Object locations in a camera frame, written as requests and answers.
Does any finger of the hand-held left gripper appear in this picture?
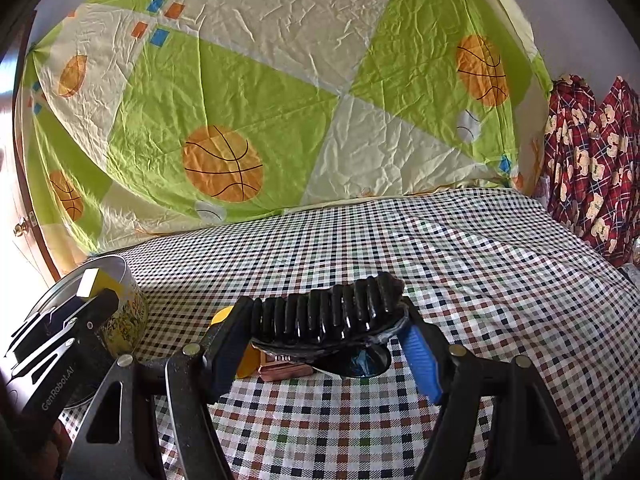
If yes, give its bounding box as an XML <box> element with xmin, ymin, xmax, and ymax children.
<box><xmin>12</xmin><ymin>290</ymin><xmax>121</xmax><ymax>386</ymax></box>
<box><xmin>9</xmin><ymin>304</ymin><xmax>76</xmax><ymax>347</ymax></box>

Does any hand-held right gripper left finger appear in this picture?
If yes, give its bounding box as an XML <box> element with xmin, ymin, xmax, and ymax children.
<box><xmin>65</xmin><ymin>296</ymin><xmax>257</xmax><ymax>480</ymax></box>

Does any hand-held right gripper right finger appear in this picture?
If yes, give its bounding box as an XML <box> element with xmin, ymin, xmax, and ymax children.
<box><xmin>395</xmin><ymin>297</ymin><xmax>583</xmax><ymax>480</ymax></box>

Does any round black metal tin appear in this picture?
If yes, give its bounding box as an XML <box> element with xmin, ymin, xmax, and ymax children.
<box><xmin>42</xmin><ymin>255</ymin><xmax>150</xmax><ymax>408</ymax></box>

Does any black hair claw clip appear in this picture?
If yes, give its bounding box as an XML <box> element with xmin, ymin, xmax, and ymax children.
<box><xmin>250</xmin><ymin>271</ymin><xmax>416</xmax><ymax>379</ymax></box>

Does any yellow face toy block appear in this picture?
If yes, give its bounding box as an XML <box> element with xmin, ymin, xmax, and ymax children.
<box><xmin>207</xmin><ymin>306</ymin><xmax>261</xmax><ymax>380</ymax></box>

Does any checkered tablecloth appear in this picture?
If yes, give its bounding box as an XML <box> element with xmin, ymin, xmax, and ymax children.
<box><xmin>60</xmin><ymin>187</ymin><xmax>640</xmax><ymax>480</ymax></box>

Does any clear plastic bag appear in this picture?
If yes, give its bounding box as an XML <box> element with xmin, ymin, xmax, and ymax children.
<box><xmin>620</xmin><ymin>240</ymin><xmax>640</xmax><ymax>286</ymax></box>

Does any red plaid bear cloth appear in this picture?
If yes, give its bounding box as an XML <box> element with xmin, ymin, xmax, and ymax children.
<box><xmin>532</xmin><ymin>74</ymin><xmax>640</xmax><ymax>268</ymax></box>

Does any basketball print bed sheet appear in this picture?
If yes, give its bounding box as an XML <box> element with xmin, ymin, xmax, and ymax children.
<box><xmin>15</xmin><ymin>0</ymin><xmax>553</xmax><ymax>256</ymax></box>

